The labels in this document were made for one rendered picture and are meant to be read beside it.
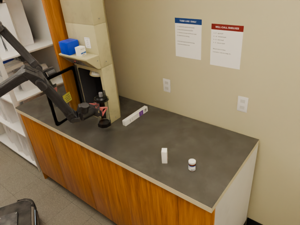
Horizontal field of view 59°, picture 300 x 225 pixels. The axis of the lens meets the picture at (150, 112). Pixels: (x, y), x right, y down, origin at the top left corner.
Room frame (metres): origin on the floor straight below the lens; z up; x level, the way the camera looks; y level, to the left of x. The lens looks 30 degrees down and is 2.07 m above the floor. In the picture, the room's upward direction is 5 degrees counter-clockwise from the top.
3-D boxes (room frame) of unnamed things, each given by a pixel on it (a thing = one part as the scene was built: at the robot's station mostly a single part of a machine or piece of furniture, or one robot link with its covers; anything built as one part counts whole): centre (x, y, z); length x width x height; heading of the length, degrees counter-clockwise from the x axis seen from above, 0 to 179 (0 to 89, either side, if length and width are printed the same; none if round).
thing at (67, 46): (1.93, 0.54, 1.56); 0.10 x 0.10 x 0.09; 49
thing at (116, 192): (1.86, 0.27, 0.45); 2.05 x 0.67 x 0.90; 49
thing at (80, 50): (1.85, 0.45, 1.54); 0.05 x 0.05 x 0.06; 55
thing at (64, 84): (1.88, 0.65, 1.19); 0.30 x 0.01 x 0.40; 146
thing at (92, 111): (1.63, 0.42, 1.16); 0.10 x 0.07 x 0.07; 50
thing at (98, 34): (2.02, 0.36, 1.33); 0.32 x 0.25 x 0.77; 49
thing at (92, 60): (1.88, 0.48, 1.46); 0.32 x 0.11 x 0.10; 49
